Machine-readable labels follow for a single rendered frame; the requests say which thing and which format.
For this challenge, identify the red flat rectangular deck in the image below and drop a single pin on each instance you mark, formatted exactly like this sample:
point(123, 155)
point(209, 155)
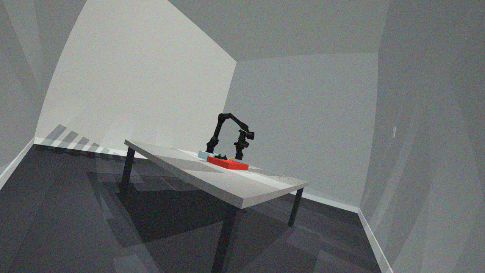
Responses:
point(222, 161)

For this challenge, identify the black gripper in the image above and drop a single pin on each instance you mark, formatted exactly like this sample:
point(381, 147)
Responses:
point(240, 145)

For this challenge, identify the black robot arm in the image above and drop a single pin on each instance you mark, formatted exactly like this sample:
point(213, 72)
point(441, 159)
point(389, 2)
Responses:
point(221, 118)

